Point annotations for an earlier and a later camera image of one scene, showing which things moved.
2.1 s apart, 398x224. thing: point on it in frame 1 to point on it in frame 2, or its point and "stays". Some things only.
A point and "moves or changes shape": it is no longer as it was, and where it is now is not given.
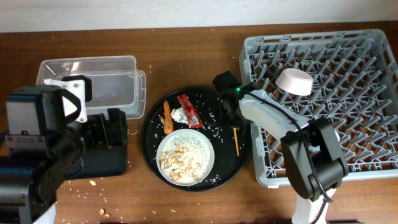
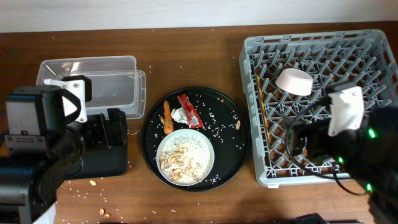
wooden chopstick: x=236 y=140 moves or changes shape
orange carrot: x=168 y=123 stays
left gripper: x=98 y=124 stays
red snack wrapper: x=193 y=117 stays
